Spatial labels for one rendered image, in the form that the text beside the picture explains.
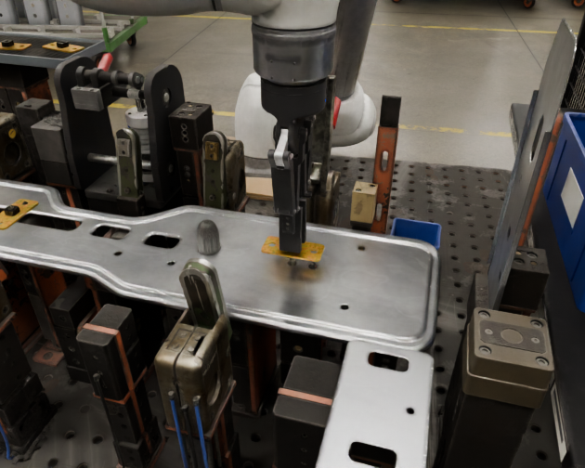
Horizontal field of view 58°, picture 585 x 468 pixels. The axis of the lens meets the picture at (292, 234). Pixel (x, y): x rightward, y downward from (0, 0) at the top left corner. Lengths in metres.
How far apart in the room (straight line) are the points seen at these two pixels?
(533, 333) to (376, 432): 0.19
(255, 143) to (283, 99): 0.92
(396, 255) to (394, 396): 0.25
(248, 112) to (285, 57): 0.92
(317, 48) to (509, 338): 0.36
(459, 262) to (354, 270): 0.59
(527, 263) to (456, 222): 0.77
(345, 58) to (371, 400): 0.92
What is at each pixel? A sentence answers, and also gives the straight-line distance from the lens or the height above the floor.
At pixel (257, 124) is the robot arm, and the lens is 1.48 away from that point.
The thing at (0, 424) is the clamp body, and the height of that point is 0.78.
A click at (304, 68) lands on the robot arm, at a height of 1.29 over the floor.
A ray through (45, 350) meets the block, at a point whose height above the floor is 0.70.
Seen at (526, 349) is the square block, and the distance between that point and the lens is 0.59.
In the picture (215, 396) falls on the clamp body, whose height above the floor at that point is 0.96.
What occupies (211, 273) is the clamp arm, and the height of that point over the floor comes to 1.11.
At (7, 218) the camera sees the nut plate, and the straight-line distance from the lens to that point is 0.95.
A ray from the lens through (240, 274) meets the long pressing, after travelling 0.73.
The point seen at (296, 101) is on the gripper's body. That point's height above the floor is 1.25.
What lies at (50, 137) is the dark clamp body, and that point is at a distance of 1.05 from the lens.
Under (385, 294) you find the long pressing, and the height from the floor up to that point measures 1.00.
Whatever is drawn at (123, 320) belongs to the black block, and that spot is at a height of 0.99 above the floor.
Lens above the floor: 1.46
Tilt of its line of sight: 35 degrees down
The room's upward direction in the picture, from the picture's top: straight up
